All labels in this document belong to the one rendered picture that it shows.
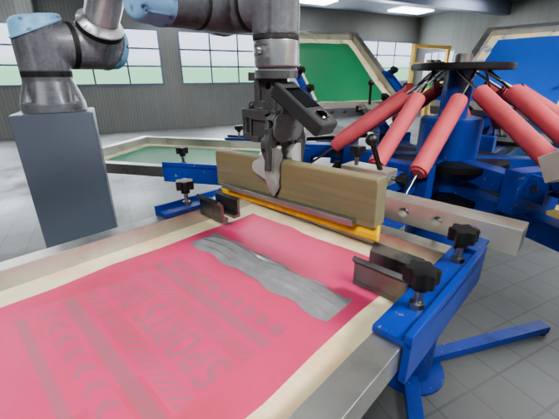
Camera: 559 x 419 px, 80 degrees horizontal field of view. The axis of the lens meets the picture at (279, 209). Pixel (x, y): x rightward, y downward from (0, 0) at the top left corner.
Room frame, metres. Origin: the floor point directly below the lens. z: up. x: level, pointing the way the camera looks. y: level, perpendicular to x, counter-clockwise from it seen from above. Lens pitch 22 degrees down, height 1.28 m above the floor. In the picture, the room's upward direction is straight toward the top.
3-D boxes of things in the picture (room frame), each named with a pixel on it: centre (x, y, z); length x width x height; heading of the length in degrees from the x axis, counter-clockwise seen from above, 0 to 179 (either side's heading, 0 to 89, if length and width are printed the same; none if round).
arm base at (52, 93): (0.94, 0.60, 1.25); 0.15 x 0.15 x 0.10
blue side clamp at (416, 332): (0.42, -0.23, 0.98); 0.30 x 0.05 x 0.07; 136
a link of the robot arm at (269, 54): (0.60, 0.01, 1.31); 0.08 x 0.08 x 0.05
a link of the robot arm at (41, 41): (0.94, 0.60, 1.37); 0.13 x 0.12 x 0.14; 139
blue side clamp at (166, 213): (0.80, 0.17, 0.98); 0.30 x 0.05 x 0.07; 136
